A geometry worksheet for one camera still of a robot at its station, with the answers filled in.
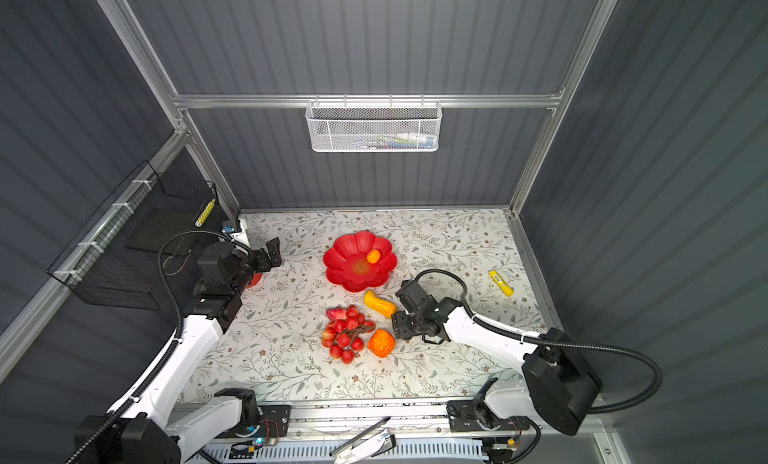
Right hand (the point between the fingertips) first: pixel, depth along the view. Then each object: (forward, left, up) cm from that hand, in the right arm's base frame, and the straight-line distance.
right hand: (406, 326), depth 85 cm
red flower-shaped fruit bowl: (+24, +20, -4) cm, 32 cm away
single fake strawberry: (+3, +20, +1) cm, 21 cm away
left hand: (+14, +39, +22) cm, 47 cm away
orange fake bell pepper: (-6, +7, +2) cm, 9 cm away
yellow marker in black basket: (+22, +55, +25) cm, 65 cm away
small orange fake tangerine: (+25, +11, 0) cm, 27 cm away
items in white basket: (+49, +1, +29) cm, 57 cm away
